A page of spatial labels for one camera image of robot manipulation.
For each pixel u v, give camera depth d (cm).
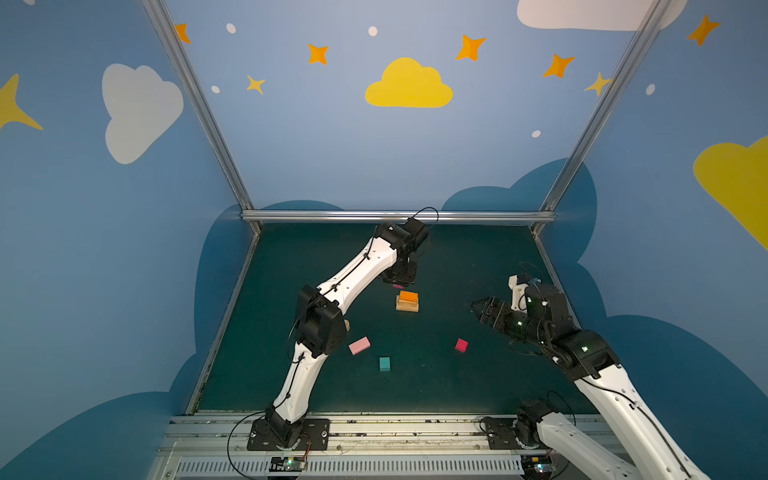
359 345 89
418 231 71
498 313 63
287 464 71
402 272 75
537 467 71
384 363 84
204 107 85
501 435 75
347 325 92
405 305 98
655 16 69
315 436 75
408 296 95
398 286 81
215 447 74
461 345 89
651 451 40
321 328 54
